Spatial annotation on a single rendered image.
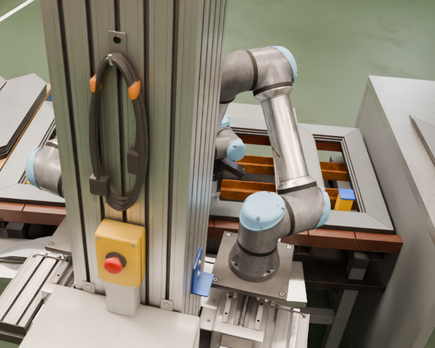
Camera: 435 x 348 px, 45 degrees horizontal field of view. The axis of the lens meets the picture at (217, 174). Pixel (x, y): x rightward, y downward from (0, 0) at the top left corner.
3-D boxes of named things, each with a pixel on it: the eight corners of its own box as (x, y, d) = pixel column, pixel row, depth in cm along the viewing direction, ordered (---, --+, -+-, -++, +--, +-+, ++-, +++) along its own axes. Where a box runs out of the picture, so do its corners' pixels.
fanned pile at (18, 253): (-4, 237, 203) (-6, 230, 201) (97, 246, 204) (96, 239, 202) (-17, 261, 193) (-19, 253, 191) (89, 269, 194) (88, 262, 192)
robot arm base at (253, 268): (275, 287, 147) (281, 262, 141) (223, 275, 149) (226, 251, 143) (282, 250, 159) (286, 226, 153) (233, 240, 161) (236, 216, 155)
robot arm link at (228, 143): (218, 167, 179) (205, 150, 187) (247, 160, 183) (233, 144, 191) (220, 148, 174) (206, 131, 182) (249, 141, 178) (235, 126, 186)
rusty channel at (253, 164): (30, 144, 256) (28, 136, 253) (366, 173, 258) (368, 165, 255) (24, 153, 249) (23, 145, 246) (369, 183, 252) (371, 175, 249)
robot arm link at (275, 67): (274, 237, 152) (230, 57, 154) (316, 225, 158) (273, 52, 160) (295, 237, 141) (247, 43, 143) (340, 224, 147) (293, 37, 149)
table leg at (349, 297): (320, 345, 256) (352, 247, 216) (332, 346, 256) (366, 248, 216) (322, 356, 251) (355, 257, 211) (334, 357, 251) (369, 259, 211)
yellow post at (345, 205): (329, 226, 224) (338, 192, 212) (340, 227, 224) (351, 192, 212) (331, 235, 220) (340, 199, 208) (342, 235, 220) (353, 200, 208)
